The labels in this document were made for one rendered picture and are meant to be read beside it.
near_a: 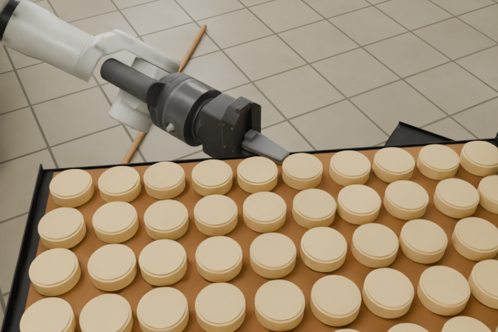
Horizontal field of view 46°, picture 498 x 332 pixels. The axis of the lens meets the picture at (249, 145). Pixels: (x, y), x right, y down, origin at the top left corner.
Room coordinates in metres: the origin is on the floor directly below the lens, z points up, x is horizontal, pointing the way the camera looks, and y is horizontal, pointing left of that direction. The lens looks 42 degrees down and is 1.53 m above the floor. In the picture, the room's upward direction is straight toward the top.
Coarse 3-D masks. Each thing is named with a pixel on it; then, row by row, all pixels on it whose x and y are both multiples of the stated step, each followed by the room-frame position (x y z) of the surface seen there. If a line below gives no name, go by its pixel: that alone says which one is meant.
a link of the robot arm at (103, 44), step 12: (96, 36) 0.73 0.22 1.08; (108, 36) 0.72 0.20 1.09; (120, 36) 0.72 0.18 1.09; (132, 36) 0.73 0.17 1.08; (84, 48) 0.71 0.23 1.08; (96, 48) 0.71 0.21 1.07; (108, 48) 0.71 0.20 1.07; (120, 48) 0.71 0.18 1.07; (132, 48) 0.72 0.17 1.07; (144, 48) 0.72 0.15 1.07; (84, 60) 0.70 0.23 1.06; (96, 60) 0.70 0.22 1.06; (156, 60) 0.71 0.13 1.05; (168, 60) 0.72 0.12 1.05; (84, 72) 0.69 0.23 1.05
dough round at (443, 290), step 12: (432, 276) 0.36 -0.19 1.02; (444, 276) 0.36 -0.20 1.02; (456, 276) 0.36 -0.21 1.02; (420, 288) 0.35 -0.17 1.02; (432, 288) 0.34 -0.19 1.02; (444, 288) 0.34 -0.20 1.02; (456, 288) 0.34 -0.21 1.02; (468, 288) 0.35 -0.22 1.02; (420, 300) 0.34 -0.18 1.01; (432, 300) 0.33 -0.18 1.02; (444, 300) 0.33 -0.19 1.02; (456, 300) 0.33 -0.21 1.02; (444, 312) 0.32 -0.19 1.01; (456, 312) 0.33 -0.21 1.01
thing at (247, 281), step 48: (96, 192) 0.50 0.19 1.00; (144, 192) 0.50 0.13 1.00; (192, 192) 0.50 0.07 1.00; (240, 192) 0.50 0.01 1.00; (288, 192) 0.50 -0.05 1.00; (336, 192) 0.50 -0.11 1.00; (384, 192) 0.50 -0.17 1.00; (432, 192) 0.50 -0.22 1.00; (96, 240) 0.42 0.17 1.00; (144, 240) 0.42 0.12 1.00; (192, 240) 0.42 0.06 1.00; (240, 240) 0.42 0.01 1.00; (96, 288) 0.36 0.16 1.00; (144, 288) 0.36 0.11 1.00; (192, 288) 0.36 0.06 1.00; (240, 288) 0.36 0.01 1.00
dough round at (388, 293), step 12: (372, 276) 0.36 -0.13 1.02; (384, 276) 0.36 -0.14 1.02; (396, 276) 0.36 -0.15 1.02; (372, 288) 0.34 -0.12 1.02; (384, 288) 0.34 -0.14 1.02; (396, 288) 0.34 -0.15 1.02; (408, 288) 0.34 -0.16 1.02; (372, 300) 0.33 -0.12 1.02; (384, 300) 0.33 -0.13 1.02; (396, 300) 0.33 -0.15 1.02; (408, 300) 0.33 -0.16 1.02; (384, 312) 0.32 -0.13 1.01; (396, 312) 0.32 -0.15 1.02
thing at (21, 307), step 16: (416, 144) 0.58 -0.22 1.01; (432, 144) 0.58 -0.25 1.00; (448, 144) 0.59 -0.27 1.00; (496, 144) 0.59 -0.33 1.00; (176, 160) 0.55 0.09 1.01; (192, 160) 0.55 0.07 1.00; (48, 176) 0.52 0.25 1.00; (48, 192) 0.50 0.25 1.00; (32, 208) 0.46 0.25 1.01; (32, 224) 0.45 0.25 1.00; (32, 240) 0.42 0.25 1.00; (32, 256) 0.40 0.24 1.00; (16, 272) 0.37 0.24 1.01; (16, 288) 0.36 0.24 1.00; (16, 304) 0.34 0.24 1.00; (16, 320) 0.32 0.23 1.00
